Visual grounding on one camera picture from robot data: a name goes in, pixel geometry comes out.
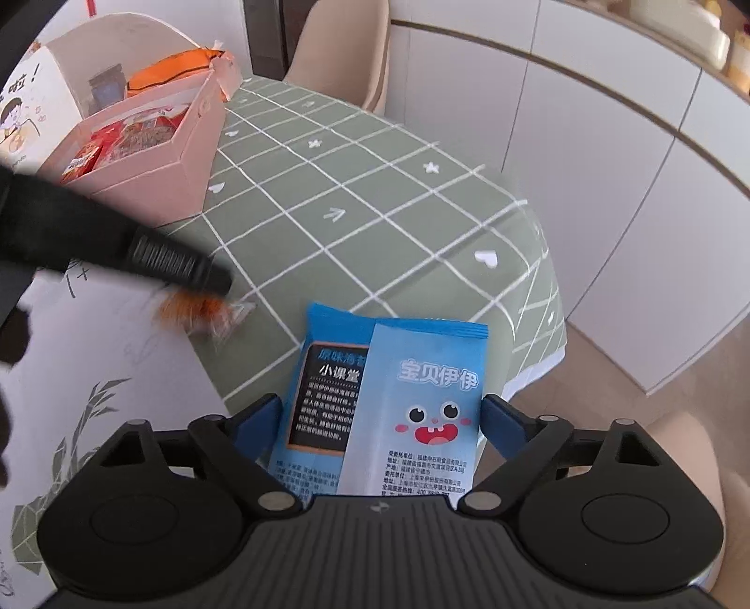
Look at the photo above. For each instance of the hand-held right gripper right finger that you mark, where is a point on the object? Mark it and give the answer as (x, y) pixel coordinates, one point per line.
(501, 418)

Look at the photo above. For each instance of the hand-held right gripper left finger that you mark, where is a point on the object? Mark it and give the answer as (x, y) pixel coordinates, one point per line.
(258, 418)

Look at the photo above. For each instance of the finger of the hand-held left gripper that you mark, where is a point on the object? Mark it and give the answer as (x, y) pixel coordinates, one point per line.
(117, 246)

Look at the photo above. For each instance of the pink cardboard box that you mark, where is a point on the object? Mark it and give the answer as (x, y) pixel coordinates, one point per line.
(146, 187)

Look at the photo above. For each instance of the blue packet with black panel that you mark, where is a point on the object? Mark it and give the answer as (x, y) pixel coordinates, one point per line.
(322, 398)

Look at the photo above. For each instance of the light blue cartoon face packet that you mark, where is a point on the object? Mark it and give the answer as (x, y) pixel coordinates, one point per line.
(422, 375)

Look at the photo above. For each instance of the small orange snack packet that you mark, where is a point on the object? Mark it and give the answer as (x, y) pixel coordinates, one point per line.
(181, 310)

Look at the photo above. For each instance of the large red meat snack packet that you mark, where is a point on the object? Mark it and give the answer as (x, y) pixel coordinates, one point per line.
(146, 137)

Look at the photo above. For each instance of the white printed table runner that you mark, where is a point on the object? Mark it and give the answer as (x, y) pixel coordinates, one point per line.
(88, 351)

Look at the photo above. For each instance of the dark glass jar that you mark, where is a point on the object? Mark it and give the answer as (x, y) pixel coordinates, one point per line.
(106, 88)

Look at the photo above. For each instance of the cartoon printed chair cover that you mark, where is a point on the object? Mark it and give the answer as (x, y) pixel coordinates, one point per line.
(35, 99)

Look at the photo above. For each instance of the orange plastic bag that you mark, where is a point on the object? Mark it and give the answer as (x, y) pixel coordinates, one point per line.
(170, 73)

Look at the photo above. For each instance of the beige chair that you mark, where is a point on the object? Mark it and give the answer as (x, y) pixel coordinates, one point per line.
(334, 52)
(685, 468)

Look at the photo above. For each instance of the white curved cabinet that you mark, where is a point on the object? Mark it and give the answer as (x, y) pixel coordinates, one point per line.
(615, 175)

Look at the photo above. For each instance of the cream container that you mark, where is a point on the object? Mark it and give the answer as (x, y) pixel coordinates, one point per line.
(674, 29)

